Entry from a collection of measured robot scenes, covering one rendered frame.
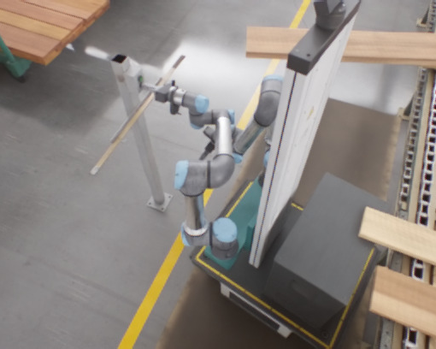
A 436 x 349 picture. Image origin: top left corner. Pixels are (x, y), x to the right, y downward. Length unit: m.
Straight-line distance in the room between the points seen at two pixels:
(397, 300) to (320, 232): 0.39
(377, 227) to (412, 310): 0.35
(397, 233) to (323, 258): 0.36
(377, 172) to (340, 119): 0.60
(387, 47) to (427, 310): 1.61
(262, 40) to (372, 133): 1.38
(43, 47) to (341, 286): 2.86
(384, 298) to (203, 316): 1.16
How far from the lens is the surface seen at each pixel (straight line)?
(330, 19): 1.00
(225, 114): 1.68
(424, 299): 1.72
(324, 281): 1.62
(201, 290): 2.42
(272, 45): 2.43
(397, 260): 1.80
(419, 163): 2.14
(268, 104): 1.64
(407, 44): 2.70
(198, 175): 1.37
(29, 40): 3.54
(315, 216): 1.73
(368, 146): 3.22
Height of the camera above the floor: 2.34
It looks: 55 degrees down
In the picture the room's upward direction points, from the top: 1 degrees clockwise
